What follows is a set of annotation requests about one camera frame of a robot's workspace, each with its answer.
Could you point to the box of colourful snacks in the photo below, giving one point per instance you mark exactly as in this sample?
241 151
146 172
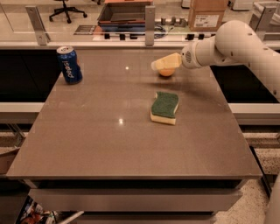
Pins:
33 213

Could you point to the orange fruit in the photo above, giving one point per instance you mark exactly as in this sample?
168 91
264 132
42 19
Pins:
167 72

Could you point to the metal glass bracket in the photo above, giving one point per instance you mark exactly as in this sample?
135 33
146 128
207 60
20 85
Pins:
149 24
260 22
37 25

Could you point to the blue pepsi can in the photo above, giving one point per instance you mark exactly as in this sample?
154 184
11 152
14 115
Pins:
70 68

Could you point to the left metal glass bracket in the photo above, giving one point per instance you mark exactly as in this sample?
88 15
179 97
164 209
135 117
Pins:
37 25

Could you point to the right metal glass bracket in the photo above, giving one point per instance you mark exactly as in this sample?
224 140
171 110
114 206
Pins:
260 22

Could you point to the grey drawer front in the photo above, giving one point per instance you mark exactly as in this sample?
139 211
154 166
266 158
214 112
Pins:
136 200

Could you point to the grey open bin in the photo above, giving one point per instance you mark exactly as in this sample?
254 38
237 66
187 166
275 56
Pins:
126 11

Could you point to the middle metal glass bracket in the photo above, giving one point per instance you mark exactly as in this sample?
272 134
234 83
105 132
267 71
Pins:
149 24

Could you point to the cardboard box with label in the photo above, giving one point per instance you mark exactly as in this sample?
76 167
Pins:
206 15

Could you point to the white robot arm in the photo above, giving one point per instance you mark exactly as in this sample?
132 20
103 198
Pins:
235 42

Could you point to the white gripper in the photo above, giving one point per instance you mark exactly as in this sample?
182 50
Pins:
188 58

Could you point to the black office chair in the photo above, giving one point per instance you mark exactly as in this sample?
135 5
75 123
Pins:
66 10

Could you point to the green yellow sponge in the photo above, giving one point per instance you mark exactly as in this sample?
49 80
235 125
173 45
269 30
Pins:
164 108

